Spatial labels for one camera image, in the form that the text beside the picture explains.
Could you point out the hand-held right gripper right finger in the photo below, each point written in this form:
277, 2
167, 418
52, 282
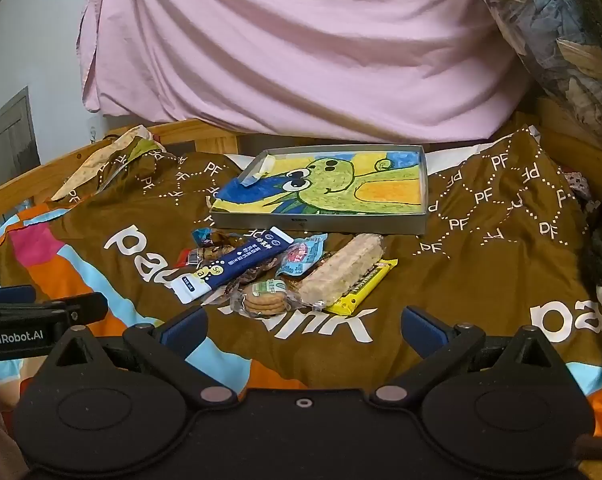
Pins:
421, 331

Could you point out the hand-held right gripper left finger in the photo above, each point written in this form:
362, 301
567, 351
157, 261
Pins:
183, 332

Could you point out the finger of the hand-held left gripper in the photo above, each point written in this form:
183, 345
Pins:
8, 294
83, 307

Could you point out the red-ended cookie packet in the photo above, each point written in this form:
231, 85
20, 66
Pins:
187, 258

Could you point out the yellow snack bar packet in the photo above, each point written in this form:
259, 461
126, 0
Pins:
351, 302

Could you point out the dark blue stick packet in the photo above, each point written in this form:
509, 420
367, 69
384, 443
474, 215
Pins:
231, 265

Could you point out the round biscuit packet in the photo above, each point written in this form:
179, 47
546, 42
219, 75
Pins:
266, 301

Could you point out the blue-ended cookie packet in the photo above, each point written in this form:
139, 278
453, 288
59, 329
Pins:
213, 247

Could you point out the clear rice cracker packet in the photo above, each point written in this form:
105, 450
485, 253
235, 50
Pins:
341, 270

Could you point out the light blue snack packet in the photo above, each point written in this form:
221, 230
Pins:
301, 256

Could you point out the grey metal tray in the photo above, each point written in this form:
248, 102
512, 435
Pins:
321, 222

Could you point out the brown printed blanket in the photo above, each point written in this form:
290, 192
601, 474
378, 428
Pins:
481, 285

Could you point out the grey door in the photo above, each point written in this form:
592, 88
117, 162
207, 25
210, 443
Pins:
8, 140

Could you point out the pink bed sheet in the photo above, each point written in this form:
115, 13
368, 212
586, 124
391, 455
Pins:
291, 45

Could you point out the plastic bag of items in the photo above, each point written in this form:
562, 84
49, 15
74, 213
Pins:
556, 25

